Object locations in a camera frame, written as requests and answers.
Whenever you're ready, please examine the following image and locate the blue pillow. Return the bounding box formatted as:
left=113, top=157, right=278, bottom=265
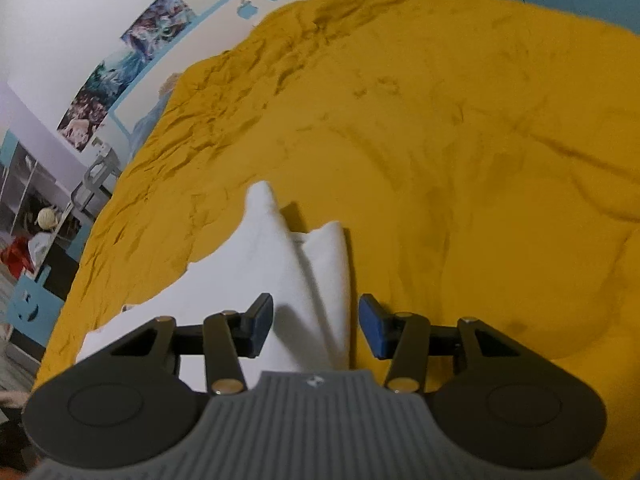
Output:
left=130, top=72, right=182, bottom=157

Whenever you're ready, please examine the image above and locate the red bag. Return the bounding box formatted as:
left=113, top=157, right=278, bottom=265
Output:
left=0, top=234, right=36, bottom=279

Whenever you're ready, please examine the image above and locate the white shelf unit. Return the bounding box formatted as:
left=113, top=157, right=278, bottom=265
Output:
left=0, top=129, right=77, bottom=241

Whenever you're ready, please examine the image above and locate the blue and white headboard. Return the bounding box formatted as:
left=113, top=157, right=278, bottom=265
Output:
left=107, top=0, right=351, bottom=142

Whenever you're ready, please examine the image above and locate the grey utility cart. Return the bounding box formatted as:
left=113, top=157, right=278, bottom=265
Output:
left=69, top=141, right=124, bottom=217

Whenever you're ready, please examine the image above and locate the blue smiley chair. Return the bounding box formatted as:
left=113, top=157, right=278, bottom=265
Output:
left=7, top=264, right=67, bottom=349

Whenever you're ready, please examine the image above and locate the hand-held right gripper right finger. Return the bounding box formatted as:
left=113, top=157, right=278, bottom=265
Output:
left=359, top=294, right=556, bottom=395

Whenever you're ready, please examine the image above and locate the white printed sweatshirt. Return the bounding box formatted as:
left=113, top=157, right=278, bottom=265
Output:
left=75, top=180, right=354, bottom=392

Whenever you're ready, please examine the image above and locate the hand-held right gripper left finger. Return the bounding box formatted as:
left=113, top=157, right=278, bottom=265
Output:
left=75, top=292, right=275, bottom=395

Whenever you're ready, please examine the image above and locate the yellow blanket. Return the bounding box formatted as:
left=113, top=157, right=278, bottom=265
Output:
left=32, top=0, right=640, bottom=453

